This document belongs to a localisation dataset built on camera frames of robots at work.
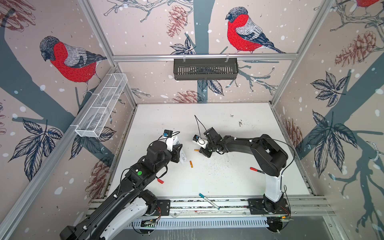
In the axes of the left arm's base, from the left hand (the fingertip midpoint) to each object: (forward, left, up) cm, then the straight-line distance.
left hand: (180, 145), depth 71 cm
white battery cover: (-2, -1, -10) cm, 10 cm away
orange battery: (+8, -8, -20) cm, 23 cm away
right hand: (+9, -12, -25) cm, 28 cm away
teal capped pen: (-18, -12, -22) cm, 31 cm away
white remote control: (0, +2, +4) cm, 4 cm away
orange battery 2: (-1, -5, -23) cm, 23 cm away
